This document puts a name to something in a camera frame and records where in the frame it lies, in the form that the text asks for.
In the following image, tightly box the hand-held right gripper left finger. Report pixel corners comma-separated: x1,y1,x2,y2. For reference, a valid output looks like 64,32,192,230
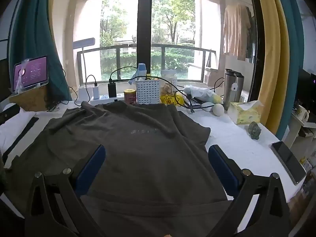
25,144,106,237

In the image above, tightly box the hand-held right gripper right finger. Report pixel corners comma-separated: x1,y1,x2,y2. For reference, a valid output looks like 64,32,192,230
208,144,290,237

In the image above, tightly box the dark grey t-shirt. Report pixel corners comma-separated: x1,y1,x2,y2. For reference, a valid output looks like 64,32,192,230
5,100,235,237

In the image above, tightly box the white textured tablecloth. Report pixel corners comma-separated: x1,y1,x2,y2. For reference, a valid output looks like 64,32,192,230
0,99,307,228

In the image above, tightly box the yellow tissue box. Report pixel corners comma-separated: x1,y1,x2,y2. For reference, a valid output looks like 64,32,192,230
227,100,264,124

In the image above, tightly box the white egg-shaped ball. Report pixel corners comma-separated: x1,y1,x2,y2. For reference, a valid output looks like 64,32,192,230
212,103,225,116

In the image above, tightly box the white power strip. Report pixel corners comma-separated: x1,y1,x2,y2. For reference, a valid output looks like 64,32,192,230
90,94,129,104

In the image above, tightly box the black smartphone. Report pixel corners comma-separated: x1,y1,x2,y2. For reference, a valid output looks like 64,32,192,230
270,141,307,185

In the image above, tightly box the stainless steel tumbler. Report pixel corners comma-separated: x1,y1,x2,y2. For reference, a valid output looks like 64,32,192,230
223,69,245,110

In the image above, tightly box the black charger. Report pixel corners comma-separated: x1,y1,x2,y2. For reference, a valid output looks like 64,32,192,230
108,80,117,98

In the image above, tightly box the red and yellow can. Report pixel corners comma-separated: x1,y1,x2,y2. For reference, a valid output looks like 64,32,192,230
123,89,137,105

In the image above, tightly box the white plastic bag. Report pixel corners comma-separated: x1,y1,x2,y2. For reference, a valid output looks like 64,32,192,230
184,85,224,104

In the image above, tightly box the white side shelf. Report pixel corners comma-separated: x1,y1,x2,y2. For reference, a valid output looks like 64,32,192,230
288,114,316,150

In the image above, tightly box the yellow plastic bag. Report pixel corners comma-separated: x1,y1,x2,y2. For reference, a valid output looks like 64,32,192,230
160,94,184,107

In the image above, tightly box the white garment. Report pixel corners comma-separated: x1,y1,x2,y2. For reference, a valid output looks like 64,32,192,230
0,102,37,158

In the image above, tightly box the brown cardboard box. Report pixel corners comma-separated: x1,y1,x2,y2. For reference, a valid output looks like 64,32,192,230
8,85,53,111

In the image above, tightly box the white plastic basket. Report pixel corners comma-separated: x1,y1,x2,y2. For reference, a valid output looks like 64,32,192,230
136,78,161,104

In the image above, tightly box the clear snack jar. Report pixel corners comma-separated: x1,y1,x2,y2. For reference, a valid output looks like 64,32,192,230
160,70,178,97

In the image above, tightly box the white mug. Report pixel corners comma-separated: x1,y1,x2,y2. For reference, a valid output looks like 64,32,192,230
295,105,310,122

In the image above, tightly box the blue and white packet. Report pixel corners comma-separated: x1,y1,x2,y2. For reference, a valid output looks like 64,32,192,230
128,63,149,84

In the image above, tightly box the yellow curtain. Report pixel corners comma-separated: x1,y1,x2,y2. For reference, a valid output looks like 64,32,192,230
253,0,290,131

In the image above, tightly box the white desk lamp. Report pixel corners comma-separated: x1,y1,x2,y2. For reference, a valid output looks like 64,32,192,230
73,38,96,102

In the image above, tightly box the hanging peach shirt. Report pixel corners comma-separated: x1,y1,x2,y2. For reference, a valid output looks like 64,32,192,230
223,4,250,61

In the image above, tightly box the teal curtain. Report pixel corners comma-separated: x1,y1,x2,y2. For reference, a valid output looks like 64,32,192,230
270,0,304,141
8,0,72,102

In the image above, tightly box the hanging dark green garment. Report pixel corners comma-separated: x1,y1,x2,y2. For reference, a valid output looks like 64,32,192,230
245,6,256,63

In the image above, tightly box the black balcony railing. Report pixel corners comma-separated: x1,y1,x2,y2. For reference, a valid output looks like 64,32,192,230
77,44,217,87

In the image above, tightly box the black cable bundle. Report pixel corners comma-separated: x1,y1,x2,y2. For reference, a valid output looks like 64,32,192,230
44,86,82,112

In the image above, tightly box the black fabric strap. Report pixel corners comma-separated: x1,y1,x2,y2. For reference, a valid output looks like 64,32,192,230
1,117,39,157

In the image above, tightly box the black charging cable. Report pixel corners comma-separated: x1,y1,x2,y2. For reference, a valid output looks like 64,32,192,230
85,75,99,87
109,66,195,114

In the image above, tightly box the black sliding door frame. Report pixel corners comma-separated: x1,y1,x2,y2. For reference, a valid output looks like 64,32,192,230
247,0,263,119

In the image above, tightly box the black window frame post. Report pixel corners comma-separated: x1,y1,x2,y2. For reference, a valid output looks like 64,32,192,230
136,0,153,78

